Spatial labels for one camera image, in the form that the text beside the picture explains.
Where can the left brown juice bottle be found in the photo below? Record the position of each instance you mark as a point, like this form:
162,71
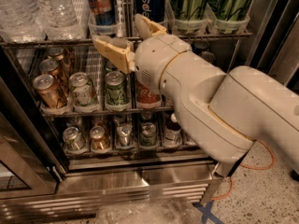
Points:
172,132

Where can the clear water bottle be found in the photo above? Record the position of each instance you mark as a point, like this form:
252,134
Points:
17,23
59,19

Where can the blue pepsi can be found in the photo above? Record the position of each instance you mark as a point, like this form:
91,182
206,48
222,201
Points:
152,9
208,56
199,46

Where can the left green tall can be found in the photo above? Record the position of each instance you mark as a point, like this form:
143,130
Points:
189,14

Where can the bottom green can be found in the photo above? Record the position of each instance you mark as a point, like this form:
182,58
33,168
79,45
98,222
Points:
148,135

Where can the middle gold can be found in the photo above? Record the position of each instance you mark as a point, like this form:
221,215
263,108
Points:
52,67

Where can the green tall can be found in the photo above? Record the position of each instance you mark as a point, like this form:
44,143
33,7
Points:
230,14
189,14

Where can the bottom left silver can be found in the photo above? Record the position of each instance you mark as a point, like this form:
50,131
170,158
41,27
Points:
73,139

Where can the middle blue pepsi can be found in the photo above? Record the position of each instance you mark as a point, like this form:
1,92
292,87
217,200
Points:
208,56

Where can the white green patterned can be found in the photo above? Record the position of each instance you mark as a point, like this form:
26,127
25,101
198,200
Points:
82,89

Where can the front green can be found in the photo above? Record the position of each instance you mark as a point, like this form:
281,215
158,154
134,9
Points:
115,89

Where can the front gold can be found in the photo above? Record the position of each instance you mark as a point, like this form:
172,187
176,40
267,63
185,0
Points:
50,92

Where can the clear plastic bag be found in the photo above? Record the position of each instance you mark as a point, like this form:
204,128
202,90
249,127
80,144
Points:
164,211

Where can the right clear water bottle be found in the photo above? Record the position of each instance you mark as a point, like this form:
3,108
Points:
59,19

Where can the rear green can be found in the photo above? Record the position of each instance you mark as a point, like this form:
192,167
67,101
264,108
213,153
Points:
110,67

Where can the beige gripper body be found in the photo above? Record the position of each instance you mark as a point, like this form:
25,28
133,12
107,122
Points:
155,61

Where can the blue tape on floor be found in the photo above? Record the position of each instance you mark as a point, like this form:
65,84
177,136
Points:
207,216

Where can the redbull can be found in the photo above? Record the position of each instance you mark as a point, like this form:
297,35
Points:
103,17

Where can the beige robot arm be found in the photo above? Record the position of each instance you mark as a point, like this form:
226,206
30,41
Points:
224,113

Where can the rear gold can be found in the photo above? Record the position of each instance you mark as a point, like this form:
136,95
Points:
64,56

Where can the left coca cola can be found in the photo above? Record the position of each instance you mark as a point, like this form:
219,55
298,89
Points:
145,97

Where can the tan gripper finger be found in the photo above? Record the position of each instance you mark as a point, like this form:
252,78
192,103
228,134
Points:
148,28
119,51

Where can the silver can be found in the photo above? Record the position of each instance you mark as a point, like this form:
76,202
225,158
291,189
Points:
124,133
73,139

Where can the stainless steel fridge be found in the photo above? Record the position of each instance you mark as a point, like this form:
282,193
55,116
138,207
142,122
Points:
88,181

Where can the fridge door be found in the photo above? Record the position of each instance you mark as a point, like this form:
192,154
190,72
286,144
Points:
23,173

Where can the gold can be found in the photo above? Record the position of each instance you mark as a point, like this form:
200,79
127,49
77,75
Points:
52,67
50,92
64,56

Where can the left clear water bottle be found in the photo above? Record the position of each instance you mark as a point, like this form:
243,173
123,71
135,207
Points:
17,23

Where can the rear blue pepsi can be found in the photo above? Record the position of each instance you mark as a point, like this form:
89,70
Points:
199,46

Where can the right green tall can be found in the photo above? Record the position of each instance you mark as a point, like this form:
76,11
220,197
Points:
230,14

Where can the bottom orange can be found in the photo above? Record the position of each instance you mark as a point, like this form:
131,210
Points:
98,137

